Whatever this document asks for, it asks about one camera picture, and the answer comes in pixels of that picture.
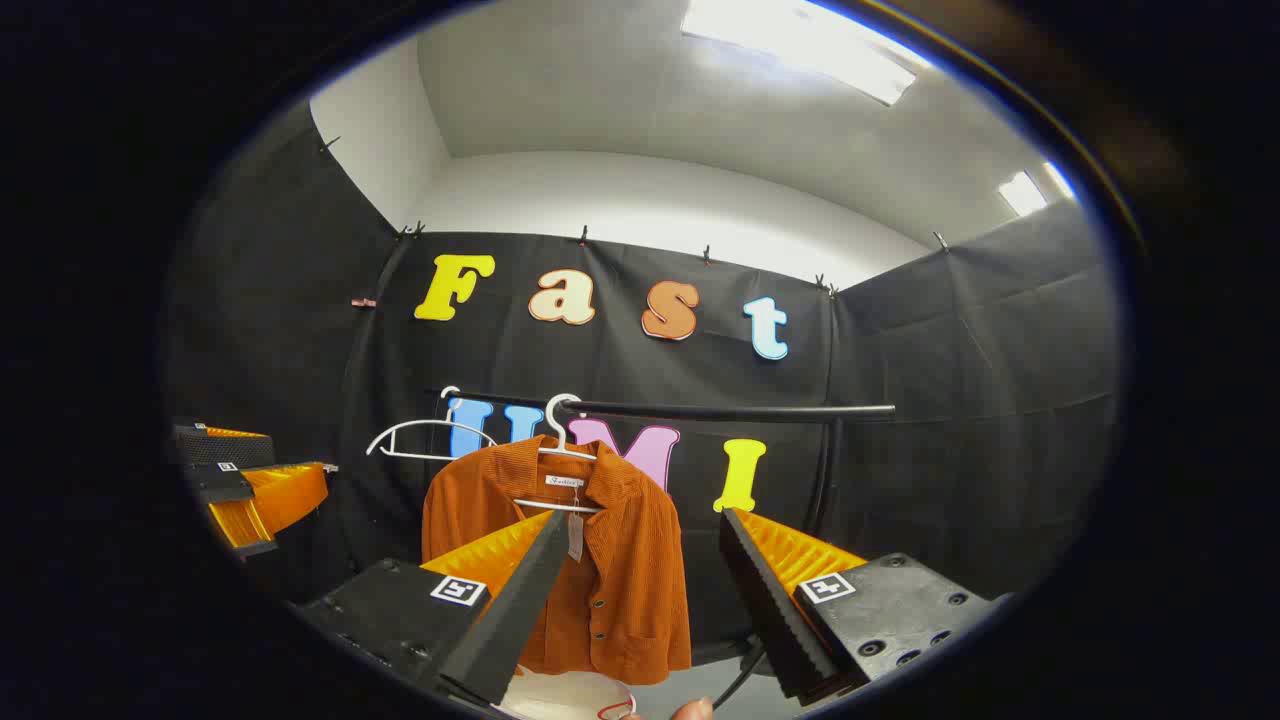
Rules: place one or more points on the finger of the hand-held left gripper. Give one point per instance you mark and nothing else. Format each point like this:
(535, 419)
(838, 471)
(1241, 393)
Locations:
(225, 450)
(225, 485)

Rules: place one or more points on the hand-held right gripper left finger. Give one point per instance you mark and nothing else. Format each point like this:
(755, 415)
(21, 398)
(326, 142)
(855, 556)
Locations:
(520, 610)

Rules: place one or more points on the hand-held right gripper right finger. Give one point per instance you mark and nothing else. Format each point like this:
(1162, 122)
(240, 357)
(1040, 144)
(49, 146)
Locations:
(765, 610)

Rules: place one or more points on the large white clothes hanger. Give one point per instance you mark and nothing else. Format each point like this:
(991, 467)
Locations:
(556, 425)

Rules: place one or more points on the black clothes rack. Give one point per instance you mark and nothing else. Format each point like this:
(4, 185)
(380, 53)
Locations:
(760, 410)

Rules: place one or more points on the small white clothes hanger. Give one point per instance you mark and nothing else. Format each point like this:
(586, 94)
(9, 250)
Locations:
(432, 424)

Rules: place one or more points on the small ceiling light panel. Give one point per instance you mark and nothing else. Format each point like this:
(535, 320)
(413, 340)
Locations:
(1022, 192)

